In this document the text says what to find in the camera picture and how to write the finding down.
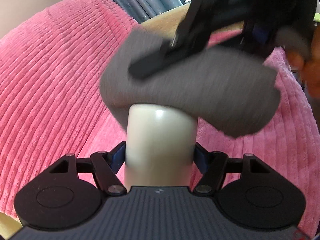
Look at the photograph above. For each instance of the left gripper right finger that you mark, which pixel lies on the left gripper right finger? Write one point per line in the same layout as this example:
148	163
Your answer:
211	166

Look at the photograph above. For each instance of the person's right hand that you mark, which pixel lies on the person's right hand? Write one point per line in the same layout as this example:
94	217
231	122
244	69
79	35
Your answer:
308	69

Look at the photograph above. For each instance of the grey cleaning cloth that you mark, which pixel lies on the grey cleaning cloth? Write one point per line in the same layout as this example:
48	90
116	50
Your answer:
232	91

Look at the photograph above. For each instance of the pink corduroy blanket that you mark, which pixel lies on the pink corduroy blanket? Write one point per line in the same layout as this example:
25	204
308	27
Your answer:
50	103

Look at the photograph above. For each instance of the white insulated bottle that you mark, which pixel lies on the white insulated bottle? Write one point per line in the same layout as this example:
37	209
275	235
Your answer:
159	146

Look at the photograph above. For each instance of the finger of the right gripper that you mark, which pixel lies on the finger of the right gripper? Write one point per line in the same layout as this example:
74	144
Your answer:
170	52

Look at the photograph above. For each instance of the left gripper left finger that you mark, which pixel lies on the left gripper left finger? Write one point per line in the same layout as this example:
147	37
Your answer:
106	165

